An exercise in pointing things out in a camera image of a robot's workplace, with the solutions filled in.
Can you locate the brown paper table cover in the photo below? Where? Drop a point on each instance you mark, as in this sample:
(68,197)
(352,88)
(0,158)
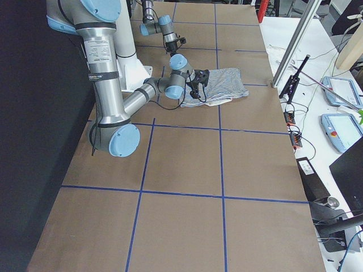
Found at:
(208,189)

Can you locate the blue teach pendant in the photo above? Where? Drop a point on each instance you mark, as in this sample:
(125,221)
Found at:
(343,130)
(345,88)

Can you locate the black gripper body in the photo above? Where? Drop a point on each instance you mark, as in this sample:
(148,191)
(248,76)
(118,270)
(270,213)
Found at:
(172,49)
(195,84)

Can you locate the aluminium frame post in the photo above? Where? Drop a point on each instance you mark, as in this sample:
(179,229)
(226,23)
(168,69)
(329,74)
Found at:
(298,34)

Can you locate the near blue teach pendant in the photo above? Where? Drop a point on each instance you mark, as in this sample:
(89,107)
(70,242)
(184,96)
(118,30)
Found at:
(343,130)

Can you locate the wooden board leaning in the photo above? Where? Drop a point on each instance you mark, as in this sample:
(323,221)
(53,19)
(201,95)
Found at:
(352,50)

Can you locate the metal reacher grabber tool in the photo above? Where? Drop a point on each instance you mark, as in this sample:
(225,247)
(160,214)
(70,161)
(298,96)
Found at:
(330,90)

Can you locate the orange black usb hub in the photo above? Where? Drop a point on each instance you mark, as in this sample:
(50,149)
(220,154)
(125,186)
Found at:
(289,118)

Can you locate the black monitor right side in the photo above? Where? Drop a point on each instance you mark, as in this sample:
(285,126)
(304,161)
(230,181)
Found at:
(347,173)

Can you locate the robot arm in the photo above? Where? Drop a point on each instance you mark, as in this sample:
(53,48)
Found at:
(152,24)
(106,32)

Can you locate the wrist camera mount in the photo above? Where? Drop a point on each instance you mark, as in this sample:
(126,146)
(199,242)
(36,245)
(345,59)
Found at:
(201,77)
(181,40)

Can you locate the far blue teach pendant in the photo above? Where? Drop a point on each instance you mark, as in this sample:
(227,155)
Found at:
(345,88)

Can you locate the black camera tripod stand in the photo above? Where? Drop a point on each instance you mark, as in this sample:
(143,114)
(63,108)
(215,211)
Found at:
(292,83)

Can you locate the black monitor arm base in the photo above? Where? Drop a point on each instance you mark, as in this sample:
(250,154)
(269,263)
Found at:
(335,229)

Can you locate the red object at edge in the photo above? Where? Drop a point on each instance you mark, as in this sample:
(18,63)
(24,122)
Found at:
(262,10)

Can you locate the navy white striped polo shirt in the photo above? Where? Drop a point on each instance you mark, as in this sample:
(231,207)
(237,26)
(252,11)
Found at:
(224,85)

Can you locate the black box white label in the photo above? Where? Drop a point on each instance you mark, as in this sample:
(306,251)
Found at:
(312,184)

